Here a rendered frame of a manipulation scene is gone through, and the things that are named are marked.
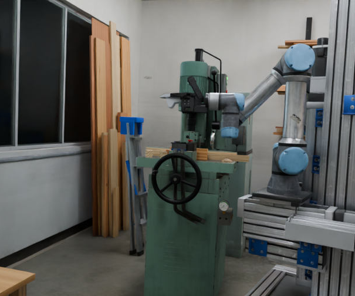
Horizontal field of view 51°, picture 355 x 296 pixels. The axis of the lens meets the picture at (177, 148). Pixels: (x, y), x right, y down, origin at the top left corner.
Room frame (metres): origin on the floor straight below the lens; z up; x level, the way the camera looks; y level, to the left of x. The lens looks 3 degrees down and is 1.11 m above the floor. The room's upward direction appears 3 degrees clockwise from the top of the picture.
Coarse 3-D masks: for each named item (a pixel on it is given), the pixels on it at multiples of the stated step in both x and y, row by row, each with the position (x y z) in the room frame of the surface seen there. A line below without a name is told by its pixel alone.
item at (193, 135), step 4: (184, 132) 2.35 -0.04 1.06; (188, 132) 2.35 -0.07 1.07; (192, 132) 2.34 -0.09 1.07; (196, 132) 2.38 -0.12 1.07; (184, 136) 2.35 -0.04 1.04; (192, 136) 2.34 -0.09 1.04; (196, 136) 2.39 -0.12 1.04; (184, 140) 2.35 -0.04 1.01; (192, 140) 2.34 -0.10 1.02; (196, 140) 2.39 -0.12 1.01
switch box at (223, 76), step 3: (219, 75) 2.62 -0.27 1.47; (222, 75) 2.62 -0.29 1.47; (225, 75) 2.62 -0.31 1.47; (219, 78) 2.62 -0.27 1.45; (222, 78) 2.62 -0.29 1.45; (225, 78) 2.62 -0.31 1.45; (219, 81) 2.62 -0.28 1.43; (222, 81) 2.62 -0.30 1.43; (225, 81) 2.62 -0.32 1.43; (219, 84) 2.62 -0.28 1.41; (222, 84) 2.62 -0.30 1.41; (225, 84) 2.62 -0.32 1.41; (219, 87) 2.62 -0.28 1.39; (222, 87) 2.62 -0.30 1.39; (225, 87) 2.63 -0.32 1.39; (219, 90) 2.62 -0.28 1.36; (222, 90) 2.62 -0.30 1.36; (225, 90) 2.64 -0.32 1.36
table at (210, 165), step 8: (144, 160) 2.29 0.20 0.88; (152, 160) 2.28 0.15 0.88; (200, 160) 2.25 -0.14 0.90; (208, 160) 2.28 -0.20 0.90; (216, 160) 2.30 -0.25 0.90; (160, 168) 2.27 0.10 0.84; (168, 168) 2.16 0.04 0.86; (184, 168) 2.13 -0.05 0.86; (192, 168) 2.12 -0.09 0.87; (200, 168) 2.21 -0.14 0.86; (208, 168) 2.20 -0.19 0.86; (216, 168) 2.19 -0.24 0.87; (224, 168) 2.17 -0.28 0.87; (232, 168) 2.16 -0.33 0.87
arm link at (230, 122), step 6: (222, 114) 1.60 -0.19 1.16; (228, 114) 1.58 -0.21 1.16; (234, 114) 1.58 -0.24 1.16; (222, 120) 1.60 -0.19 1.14; (228, 120) 1.58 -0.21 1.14; (234, 120) 1.58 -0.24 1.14; (222, 126) 1.60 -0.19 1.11; (228, 126) 1.58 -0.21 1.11; (234, 126) 1.58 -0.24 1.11; (222, 132) 1.60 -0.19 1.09; (228, 132) 1.58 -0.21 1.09; (234, 132) 1.58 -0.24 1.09; (234, 138) 1.60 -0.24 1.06
